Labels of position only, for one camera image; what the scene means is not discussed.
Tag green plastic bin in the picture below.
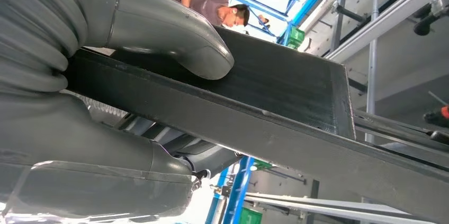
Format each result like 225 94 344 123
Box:
288 26 306 50
239 208 263 224

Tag black and orange tool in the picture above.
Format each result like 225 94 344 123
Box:
423 104 449 129

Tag blue metal post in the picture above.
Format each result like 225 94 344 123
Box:
205 156 255 224

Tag aluminium profile frame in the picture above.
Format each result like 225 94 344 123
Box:
298 0 449 143

